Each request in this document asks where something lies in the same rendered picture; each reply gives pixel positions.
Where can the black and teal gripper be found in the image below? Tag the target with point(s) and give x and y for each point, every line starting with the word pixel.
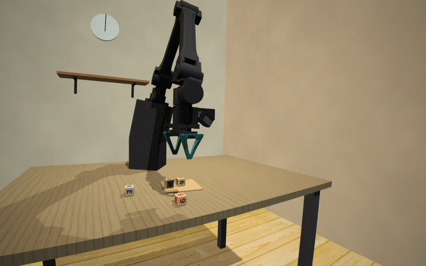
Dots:
pixel 181 129

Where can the cream letter block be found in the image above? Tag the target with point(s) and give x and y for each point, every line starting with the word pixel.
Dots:
pixel 180 199
pixel 180 181
pixel 168 182
pixel 129 190

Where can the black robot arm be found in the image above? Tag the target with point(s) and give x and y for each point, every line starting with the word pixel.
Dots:
pixel 187 72

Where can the tan flat mat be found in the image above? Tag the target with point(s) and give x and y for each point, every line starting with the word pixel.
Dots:
pixel 191 185

